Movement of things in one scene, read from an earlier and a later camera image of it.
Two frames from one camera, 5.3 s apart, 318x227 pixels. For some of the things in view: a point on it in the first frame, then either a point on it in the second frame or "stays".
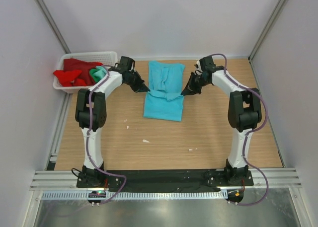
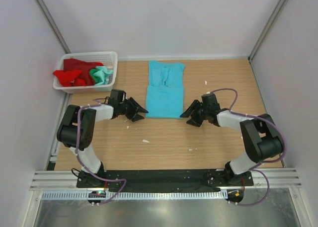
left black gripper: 140,87 → 139,108
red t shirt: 65,78 stays
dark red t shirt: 71,64 stays
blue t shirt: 164,100 stays
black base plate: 166,180 stays
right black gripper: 191,89 → 195,104
